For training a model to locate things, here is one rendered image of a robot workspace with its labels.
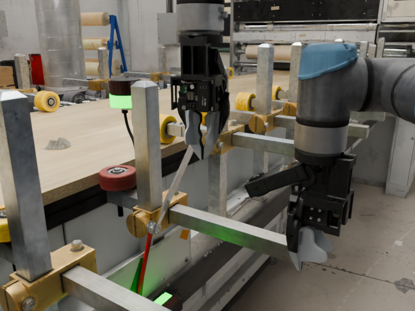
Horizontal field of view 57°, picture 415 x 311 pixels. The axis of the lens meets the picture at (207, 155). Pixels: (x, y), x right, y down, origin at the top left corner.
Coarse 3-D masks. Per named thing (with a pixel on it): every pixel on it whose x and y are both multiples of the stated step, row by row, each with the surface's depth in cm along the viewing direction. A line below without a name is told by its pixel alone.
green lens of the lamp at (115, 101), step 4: (112, 96) 68; (116, 96) 68; (120, 96) 68; (124, 96) 68; (128, 96) 68; (112, 100) 69; (116, 100) 68; (120, 100) 68; (124, 100) 68; (128, 100) 68; (112, 104) 69; (116, 104) 68; (120, 104) 68; (124, 104) 68; (128, 104) 68; (120, 108) 68; (124, 108) 68
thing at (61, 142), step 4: (60, 140) 104; (64, 140) 104; (48, 144) 101; (52, 144) 102; (56, 144) 102; (60, 144) 103; (64, 144) 101; (68, 144) 103; (44, 148) 101; (48, 148) 100; (52, 148) 101; (56, 148) 101; (60, 148) 100
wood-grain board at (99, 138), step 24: (288, 72) 307; (168, 96) 187; (48, 120) 135; (72, 120) 135; (96, 120) 135; (120, 120) 135; (72, 144) 105; (96, 144) 105; (120, 144) 105; (168, 144) 105; (48, 168) 86; (72, 168) 86; (96, 168) 86; (0, 192) 73; (48, 192) 74; (72, 192) 79
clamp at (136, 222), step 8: (176, 200) 77; (184, 200) 80; (136, 208) 73; (160, 208) 73; (168, 208) 75; (128, 216) 72; (136, 216) 71; (144, 216) 71; (152, 216) 71; (168, 216) 76; (128, 224) 73; (136, 224) 71; (144, 224) 70; (168, 224) 76; (136, 232) 72; (144, 232) 71
